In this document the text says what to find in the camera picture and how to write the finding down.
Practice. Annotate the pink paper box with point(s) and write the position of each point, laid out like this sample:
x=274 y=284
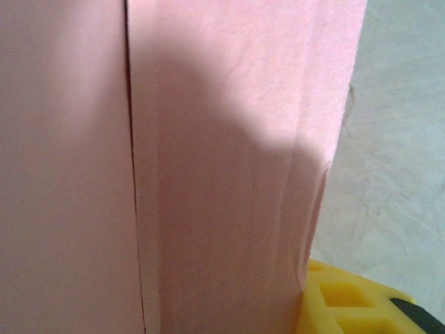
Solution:
x=208 y=174

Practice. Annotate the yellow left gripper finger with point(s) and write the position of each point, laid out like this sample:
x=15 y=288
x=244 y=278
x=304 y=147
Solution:
x=347 y=313

